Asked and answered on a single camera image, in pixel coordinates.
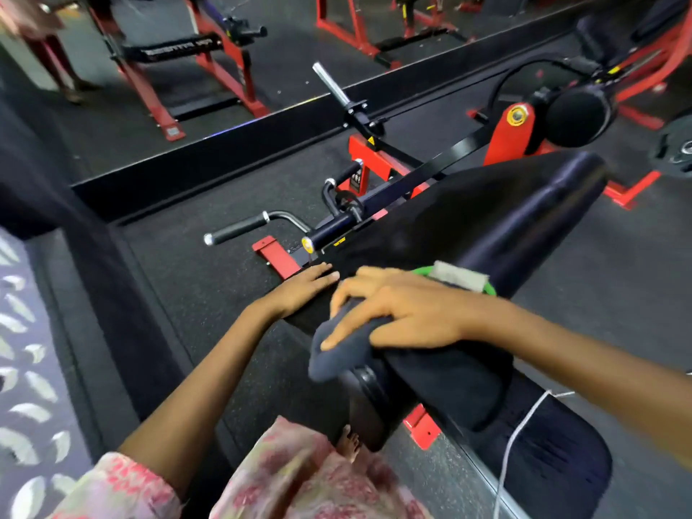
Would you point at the black foam roller pad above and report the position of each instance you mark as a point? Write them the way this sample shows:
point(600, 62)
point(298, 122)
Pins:
point(577, 116)

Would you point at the person's right thumb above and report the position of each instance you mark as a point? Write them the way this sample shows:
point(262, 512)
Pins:
point(354, 335)

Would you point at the chrome weight peg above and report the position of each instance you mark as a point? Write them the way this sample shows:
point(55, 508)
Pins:
point(331, 83)

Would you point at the grey leaf-patterned mat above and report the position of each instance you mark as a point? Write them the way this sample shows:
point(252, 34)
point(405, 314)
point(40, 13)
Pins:
point(27, 394)

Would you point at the person's right forearm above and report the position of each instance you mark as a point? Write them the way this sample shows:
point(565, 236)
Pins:
point(584, 372)

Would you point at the red frame gym machine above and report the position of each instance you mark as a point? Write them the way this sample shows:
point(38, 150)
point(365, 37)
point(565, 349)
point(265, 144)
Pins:
point(649, 59)

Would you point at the black weight plate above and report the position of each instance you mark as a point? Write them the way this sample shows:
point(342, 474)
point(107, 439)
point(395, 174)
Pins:
point(673, 148)

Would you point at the pink floral garment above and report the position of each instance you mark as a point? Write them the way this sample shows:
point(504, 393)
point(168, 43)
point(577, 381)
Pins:
point(303, 481)

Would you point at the person's right hand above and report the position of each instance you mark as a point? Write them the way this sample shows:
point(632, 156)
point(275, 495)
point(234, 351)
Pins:
point(416, 313)

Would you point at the person's left hand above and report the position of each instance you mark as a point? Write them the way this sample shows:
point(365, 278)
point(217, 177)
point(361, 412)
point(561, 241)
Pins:
point(294, 294)

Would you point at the person's foot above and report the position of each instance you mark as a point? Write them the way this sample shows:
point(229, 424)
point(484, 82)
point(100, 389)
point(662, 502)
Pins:
point(348, 443)

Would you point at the black padded machine bench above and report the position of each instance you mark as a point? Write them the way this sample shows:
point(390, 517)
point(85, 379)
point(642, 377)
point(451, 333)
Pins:
point(465, 232)

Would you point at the person's left fingers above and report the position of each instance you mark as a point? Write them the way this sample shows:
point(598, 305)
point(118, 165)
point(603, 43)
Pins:
point(319, 279)

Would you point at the red and black gym machine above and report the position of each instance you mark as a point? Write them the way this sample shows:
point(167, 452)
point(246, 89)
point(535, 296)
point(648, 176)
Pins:
point(400, 172)

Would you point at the wall mirror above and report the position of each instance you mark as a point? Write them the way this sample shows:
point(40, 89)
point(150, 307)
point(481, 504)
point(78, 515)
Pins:
point(227, 64)

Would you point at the person's left forearm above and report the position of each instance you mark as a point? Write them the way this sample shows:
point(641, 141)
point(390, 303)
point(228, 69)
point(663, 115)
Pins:
point(200, 383)

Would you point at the dark grey cleaning cloth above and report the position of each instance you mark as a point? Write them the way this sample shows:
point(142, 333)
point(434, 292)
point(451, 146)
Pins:
point(335, 356)

